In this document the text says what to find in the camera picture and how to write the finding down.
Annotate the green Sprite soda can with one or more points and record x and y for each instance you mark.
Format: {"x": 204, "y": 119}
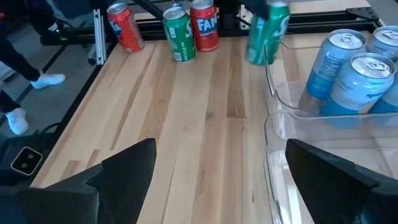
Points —
{"x": 267, "y": 37}
{"x": 178, "y": 37}

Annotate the red Fanta soda can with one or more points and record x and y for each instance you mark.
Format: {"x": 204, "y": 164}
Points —
{"x": 126, "y": 29}
{"x": 203, "y": 28}

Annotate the blue and white soda can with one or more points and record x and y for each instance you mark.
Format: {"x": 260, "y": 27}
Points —
{"x": 387, "y": 40}
{"x": 357, "y": 90}
{"x": 332, "y": 65}
{"x": 388, "y": 104}

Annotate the black device with white rim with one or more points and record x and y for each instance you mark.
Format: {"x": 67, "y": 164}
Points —
{"x": 26, "y": 160}

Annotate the person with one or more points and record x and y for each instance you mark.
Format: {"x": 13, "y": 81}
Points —
{"x": 15, "y": 59}

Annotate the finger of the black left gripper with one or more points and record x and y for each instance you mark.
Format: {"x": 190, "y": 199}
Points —
{"x": 259, "y": 7}

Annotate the silver metal mounting plate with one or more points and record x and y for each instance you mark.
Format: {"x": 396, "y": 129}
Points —
{"x": 243, "y": 18}

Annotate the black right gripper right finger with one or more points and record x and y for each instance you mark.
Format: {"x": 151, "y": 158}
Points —
{"x": 335, "y": 193}

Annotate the black device with green light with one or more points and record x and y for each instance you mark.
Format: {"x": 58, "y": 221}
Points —
{"x": 59, "y": 39}

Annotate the clear plastic bin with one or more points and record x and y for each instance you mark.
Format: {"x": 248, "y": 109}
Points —
{"x": 280, "y": 90}
{"x": 280, "y": 186}

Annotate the silver aluminium extrusion bar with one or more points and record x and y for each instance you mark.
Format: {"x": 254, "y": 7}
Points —
{"x": 99, "y": 37}

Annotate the black bag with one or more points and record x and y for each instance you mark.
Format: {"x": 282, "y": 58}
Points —
{"x": 9, "y": 155}

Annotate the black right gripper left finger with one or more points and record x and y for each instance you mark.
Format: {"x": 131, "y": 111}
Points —
{"x": 93, "y": 202}

